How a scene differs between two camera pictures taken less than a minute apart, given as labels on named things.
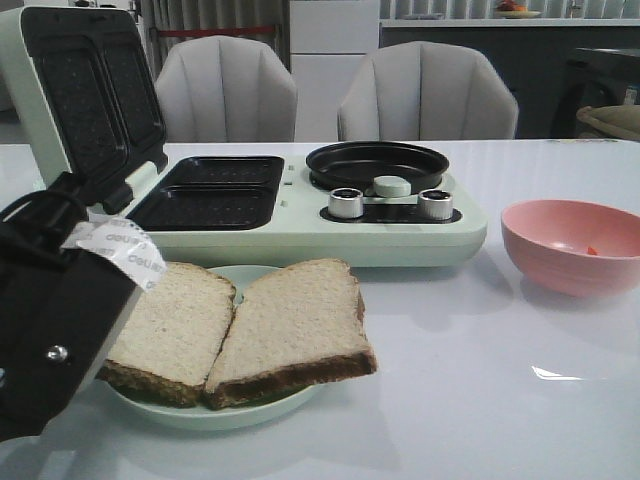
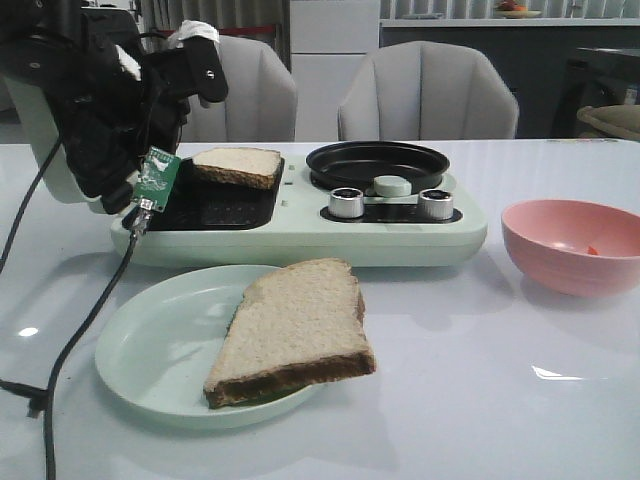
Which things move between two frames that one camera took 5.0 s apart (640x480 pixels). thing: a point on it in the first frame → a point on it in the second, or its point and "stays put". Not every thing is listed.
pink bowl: (574, 248) stays put
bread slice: (298, 324) stays put
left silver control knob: (345, 203) stays put
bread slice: (170, 337) → (250, 167)
